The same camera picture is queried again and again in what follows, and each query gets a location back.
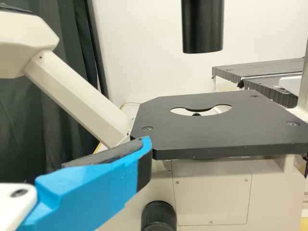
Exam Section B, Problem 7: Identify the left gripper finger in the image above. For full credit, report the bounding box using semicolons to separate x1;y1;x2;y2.
16;136;153;231

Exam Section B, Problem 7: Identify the cream microscope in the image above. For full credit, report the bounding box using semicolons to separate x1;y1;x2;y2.
0;0;308;231

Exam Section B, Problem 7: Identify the black platform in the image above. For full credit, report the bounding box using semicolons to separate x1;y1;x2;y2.
211;57;305;109

